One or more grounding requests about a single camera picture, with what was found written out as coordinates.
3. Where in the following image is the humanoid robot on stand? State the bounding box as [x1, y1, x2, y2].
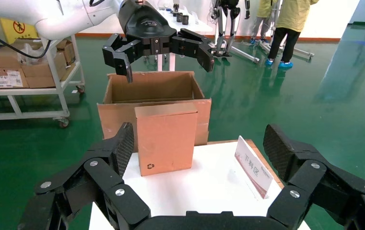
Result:
[211, 0, 251, 58]

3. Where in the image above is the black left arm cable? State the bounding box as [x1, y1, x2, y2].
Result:
[0, 27, 53, 60]

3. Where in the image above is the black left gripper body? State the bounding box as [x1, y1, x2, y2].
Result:
[118, 0, 178, 57]

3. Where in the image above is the acrylic sign with Chinese text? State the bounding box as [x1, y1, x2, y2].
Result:
[235, 135, 274, 200]

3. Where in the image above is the wide flat cardboard box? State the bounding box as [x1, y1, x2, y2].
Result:
[0, 50, 67, 78]

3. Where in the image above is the small cardboard box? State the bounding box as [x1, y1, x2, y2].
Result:
[56, 39, 76, 66]
[134, 102, 199, 177]

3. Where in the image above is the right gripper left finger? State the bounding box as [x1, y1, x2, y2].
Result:
[17, 122, 153, 230]

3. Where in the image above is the clear plastic bag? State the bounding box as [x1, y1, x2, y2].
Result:
[18, 43, 48, 66]

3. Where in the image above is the white metal-leg table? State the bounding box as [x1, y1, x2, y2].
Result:
[156, 6, 215, 72]

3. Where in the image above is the yellow warning sign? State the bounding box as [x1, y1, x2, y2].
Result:
[0, 17, 40, 45]

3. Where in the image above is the plain brown cardboard box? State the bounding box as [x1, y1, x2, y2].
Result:
[22, 63, 68, 89]

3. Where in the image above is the person with black trousers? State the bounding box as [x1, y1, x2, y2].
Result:
[265, 0, 319, 70]

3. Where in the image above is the white metal stand frame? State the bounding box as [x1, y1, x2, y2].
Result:
[212, 0, 316, 63]

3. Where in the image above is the white wheeled shelf cart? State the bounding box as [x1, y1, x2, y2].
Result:
[0, 34, 86, 128]

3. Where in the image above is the large open cardboard box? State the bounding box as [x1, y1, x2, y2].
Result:
[97, 71, 212, 153]

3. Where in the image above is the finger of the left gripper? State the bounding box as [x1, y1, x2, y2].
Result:
[170, 28, 215, 73]
[102, 33, 144, 84]

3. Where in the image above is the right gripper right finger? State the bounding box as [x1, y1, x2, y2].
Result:
[262, 124, 365, 230]

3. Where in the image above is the person with grey trousers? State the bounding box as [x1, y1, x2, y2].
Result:
[249, 0, 280, 45]

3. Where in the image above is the small open cardboard box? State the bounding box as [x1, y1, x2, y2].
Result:
[56, 39, 76, 66]

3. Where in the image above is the cardboard box with shipping label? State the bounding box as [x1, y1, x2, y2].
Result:
[0, 67, 29, 89]

